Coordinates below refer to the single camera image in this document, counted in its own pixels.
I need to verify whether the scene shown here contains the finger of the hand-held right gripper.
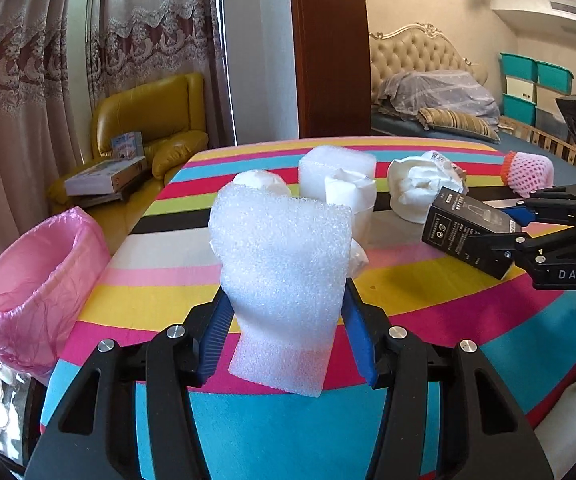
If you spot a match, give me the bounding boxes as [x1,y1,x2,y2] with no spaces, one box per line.
[498,184,576,225]
[462,225,576,273]

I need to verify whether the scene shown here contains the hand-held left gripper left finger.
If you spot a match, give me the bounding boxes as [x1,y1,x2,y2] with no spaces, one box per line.
[25,295,235,480]

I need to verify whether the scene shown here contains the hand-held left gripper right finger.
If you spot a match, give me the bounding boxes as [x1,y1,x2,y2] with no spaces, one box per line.
[343,280,553,480]

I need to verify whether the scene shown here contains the pink foam net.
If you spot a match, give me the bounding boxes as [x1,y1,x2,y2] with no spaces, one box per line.
[502,152,554,198]

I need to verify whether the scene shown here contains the black carton box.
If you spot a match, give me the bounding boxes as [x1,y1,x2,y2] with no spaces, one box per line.
[421,186,518,281]

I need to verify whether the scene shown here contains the white foam sheet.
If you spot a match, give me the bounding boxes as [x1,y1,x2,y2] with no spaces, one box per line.
[209,184,353,399]

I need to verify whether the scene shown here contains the thick white foam block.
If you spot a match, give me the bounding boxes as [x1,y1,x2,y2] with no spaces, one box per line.
[298,146,376,241]

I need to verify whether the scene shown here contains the pink bag-lined trash bin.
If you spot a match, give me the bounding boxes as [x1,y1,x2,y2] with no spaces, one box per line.
[0,208,114,376]

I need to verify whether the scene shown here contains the teal storage box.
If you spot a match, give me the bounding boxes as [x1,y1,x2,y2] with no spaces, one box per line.
[502,92,538,127]
[499,52,538,82]
[536,60,576,95]

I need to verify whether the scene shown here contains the bed with blue sheet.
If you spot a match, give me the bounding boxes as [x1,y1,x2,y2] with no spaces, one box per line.
[370,110,576,188]

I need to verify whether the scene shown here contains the white plastic bag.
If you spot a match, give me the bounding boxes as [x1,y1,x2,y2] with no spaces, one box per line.
[350,237,369,277]

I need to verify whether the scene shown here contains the white wrapper with print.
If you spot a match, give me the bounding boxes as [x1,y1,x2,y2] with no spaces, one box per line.
[388,151,468,223]

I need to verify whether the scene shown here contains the striped pillow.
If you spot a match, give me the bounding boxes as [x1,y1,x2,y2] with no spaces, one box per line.
[416,107,499,142]

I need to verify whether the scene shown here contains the ceiling air vent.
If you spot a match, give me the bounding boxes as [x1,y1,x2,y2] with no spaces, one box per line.
[550,0,576,22]

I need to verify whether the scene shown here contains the grey patterned blanket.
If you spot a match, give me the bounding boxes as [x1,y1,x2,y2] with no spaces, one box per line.
[379,70,499,123]

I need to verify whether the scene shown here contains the crumpled white paper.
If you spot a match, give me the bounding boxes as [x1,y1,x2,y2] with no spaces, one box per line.
[232,170,293,198]

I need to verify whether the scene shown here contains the flat dark box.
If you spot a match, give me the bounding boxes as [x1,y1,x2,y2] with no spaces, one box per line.
[75,180,153,207]

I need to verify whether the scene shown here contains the beige tufted headboard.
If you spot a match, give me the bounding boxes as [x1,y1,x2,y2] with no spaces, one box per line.
[369,22,488,106]

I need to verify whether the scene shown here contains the flat white cardboard box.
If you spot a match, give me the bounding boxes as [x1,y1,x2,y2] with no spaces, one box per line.
[64,156,149,196]

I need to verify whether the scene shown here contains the small blue and white box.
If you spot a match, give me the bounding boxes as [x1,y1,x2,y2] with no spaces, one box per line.
[110,131,145,159]

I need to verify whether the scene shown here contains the yellow leather armchair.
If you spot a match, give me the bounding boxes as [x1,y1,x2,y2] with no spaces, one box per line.
[48,72,209,256]

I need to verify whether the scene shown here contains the brown wooden door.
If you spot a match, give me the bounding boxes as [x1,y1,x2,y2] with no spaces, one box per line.
[288,0,371,141]

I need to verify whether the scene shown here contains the beige lace curtain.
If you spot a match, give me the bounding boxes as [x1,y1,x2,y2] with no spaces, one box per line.
[85,0,229,151]
[0,0,99,301]

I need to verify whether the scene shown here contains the wooden slatted rail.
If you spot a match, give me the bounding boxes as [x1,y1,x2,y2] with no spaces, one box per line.
[498,115,576,171]

